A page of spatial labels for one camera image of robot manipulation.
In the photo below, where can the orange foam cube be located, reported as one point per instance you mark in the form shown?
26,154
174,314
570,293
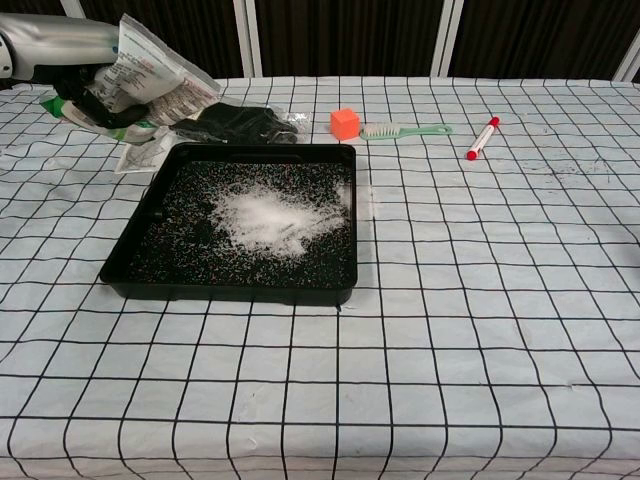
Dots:
345,125

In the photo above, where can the white marker with red cap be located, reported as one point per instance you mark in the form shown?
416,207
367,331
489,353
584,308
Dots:
482,140

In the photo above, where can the black square plastic tray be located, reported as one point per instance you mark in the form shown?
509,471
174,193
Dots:
175,270

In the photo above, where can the white powder pile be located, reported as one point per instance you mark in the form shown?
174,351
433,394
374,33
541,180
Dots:
270,215

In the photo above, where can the white partition post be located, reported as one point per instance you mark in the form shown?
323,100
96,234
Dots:
629,67
249,40
446,40
65,6

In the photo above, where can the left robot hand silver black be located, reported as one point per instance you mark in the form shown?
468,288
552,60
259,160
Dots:
60,42

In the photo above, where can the small wrapper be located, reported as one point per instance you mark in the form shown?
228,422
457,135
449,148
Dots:
150,75

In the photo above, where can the clear flat plastic packet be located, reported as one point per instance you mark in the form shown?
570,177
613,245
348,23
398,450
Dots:
140,155

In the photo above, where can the black packaged gloves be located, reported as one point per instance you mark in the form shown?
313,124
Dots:
235,122

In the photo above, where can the white black checkered tablecloth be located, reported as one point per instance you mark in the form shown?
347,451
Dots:
450,300

